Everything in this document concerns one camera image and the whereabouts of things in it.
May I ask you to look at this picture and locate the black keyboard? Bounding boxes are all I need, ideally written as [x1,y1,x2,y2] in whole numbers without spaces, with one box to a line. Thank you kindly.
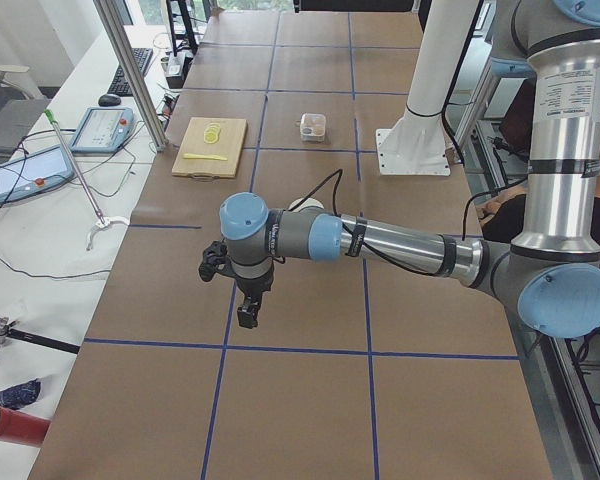
[106,47,154,98]

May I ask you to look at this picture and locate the yellow plastic knife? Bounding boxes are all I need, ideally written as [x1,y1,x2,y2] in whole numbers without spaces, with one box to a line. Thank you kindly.
[182,153,228,161]

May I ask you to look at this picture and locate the black tripod bar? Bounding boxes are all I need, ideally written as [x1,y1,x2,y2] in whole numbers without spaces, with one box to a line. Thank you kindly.
[0,317,80,354]

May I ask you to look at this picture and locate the blue teach pendant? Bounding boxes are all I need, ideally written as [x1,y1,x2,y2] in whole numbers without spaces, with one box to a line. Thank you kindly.
[70,107,134,155]
[0,145,75,204]

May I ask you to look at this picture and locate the far blue teach pendant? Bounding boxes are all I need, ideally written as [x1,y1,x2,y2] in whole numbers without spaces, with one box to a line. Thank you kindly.
[70,107,134,155]

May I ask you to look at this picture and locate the white bowl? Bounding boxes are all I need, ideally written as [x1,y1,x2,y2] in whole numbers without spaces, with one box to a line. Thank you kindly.
[288,197,324,211]

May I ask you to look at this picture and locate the red cylinder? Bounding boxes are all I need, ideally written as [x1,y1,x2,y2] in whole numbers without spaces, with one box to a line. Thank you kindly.
[0,406,50,447]

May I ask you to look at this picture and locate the metal reacher grabber stick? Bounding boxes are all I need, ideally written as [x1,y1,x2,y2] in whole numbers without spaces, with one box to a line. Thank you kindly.
[44,108,130,251]

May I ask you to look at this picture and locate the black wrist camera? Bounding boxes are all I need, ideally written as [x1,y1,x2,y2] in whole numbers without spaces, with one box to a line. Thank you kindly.
[198,241,234,282]

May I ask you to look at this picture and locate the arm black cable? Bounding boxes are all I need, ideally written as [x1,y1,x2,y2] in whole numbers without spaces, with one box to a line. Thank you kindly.
[299,168,481,276]

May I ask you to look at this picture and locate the blue patterned cloth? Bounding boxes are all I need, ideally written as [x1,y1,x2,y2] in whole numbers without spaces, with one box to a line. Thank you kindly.
[0,379,41,410]

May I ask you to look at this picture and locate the bamboo cutting board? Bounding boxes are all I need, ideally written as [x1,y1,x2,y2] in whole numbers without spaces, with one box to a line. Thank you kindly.
[171,117,247,179]

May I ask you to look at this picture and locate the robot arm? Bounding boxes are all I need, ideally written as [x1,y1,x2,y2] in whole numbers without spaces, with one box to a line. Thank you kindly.
[217,1,600,338]

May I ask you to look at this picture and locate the black computer mouse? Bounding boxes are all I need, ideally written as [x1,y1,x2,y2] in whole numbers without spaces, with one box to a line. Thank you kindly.
[98,93,121,107]

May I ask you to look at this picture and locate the white camera mast pedestal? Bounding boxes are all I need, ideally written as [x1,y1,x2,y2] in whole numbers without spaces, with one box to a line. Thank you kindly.
[376,0,482,176]

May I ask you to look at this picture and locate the aluminium frame post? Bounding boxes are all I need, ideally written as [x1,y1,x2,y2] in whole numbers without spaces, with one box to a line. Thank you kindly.
[93,0,168,152]

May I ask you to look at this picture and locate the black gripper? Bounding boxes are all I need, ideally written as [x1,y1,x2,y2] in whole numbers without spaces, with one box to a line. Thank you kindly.
[236,273,274,329]

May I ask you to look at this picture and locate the clear plastic egg box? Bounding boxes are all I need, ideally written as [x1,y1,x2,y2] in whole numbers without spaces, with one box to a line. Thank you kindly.
[299,113,326,142]

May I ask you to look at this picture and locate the near blue teach pendant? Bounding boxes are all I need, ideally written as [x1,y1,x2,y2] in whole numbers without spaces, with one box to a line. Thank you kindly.
[0,145,75,204]

